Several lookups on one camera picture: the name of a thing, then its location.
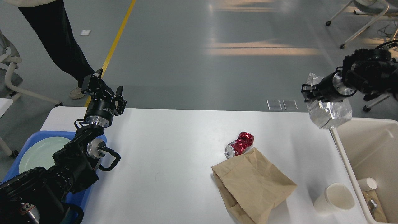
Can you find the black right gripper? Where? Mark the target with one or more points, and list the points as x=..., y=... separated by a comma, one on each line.
x=329, y=89

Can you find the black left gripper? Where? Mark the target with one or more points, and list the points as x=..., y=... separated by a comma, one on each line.
x=101, y=112

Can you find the aluminium foil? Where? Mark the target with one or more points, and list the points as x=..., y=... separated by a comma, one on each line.
x=328, y=115

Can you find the light green plate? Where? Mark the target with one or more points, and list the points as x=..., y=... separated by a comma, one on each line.
x=40, y=154

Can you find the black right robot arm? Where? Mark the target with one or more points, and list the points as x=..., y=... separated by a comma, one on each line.
x=372, y=72

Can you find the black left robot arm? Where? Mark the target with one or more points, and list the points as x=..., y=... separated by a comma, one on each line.
x=82, y=128

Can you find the clear floor plate right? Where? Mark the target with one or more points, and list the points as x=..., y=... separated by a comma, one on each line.
x=290, y=105

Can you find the clear floor plate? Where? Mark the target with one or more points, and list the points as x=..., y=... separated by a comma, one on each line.
x=290, y=105
x=274, y=105

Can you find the clear floor plate left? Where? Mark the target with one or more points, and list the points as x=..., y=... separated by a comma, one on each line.
x=274, y=105

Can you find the chair leg with caster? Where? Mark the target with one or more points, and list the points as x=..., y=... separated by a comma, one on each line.
x=377, y=100

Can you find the crushed red soda can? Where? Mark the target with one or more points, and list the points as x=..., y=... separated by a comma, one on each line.
x=238, y=147

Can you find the white plastic bin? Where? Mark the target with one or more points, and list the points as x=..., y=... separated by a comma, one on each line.
x=369, y=149

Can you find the person in cream sweater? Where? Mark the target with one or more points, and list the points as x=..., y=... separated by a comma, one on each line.
x=49, y=20

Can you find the white office chair left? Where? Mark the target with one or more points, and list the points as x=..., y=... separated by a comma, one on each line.
x=10, y=90

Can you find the brown paper bag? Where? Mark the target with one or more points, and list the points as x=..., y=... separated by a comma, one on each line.
x=251, y=186

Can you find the white paper cup on table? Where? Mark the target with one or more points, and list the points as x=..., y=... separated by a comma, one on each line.
x=334, y=199

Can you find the white paper cup in bin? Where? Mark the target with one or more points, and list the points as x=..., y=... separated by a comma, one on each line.
x=367, y=184

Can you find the blue plastic tray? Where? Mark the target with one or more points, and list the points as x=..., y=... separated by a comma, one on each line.
x=46, y=137

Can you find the clear plastic wrapper in bin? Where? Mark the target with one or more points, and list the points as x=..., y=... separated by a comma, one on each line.
x=372, y=205

